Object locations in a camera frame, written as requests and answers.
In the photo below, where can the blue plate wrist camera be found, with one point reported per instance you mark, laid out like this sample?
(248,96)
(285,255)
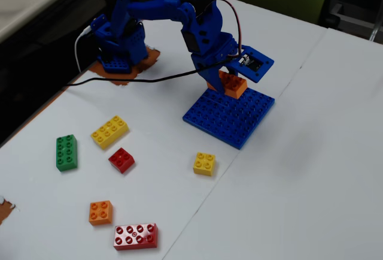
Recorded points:
(254,63)

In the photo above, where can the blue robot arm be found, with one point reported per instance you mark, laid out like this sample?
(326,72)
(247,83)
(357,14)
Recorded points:
(152,8)

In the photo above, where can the yellow 2x2 brick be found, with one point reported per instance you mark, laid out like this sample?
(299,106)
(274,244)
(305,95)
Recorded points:
(204,164)

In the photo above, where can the metal chair base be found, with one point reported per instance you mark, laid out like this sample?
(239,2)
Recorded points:
(353,20)

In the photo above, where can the red 2x4 brick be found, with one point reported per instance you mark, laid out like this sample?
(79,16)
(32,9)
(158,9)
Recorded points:
(135,237)

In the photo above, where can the red 2x2 brick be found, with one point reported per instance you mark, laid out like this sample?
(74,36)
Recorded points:
(121,160)

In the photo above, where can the white foam board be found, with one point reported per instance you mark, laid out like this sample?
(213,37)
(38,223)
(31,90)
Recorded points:
(299,182)
(269,32)

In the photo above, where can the blue 8x8 brick plate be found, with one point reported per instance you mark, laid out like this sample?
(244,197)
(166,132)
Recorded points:
(230,119)

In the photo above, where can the yellow 2x4 brick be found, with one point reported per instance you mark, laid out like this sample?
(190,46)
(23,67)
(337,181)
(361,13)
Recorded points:
(109,132)

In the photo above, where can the orange 2x4 brick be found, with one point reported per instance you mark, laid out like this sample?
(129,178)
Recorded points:
(236,87)

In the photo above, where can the green 2x4 brick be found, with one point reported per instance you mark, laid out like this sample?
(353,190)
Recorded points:
(66,153)

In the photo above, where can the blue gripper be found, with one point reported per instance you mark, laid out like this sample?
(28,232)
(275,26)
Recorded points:
(209,66)

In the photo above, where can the orange 2x2 brick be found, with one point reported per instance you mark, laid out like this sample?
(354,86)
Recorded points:
(100,213)

